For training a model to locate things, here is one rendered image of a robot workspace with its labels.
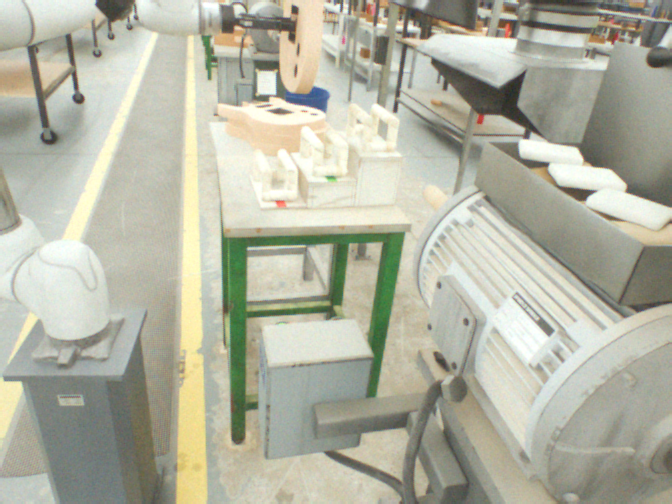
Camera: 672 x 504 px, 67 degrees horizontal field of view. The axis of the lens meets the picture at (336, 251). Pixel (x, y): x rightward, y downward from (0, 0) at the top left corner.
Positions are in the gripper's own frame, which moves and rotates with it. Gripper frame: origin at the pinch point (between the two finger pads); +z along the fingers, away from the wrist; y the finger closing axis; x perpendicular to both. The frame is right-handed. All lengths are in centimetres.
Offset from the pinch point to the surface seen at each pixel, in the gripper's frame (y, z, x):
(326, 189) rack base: 13.8, 11.1, -45.7
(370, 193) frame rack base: 14, 26, -47
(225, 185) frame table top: -7, -18, -53
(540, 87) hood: 99, 13, 5
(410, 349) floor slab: -16, 72, -145
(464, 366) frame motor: 118, -2, -24
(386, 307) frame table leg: 27, 33, -85
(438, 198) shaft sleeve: 81, 12, -19
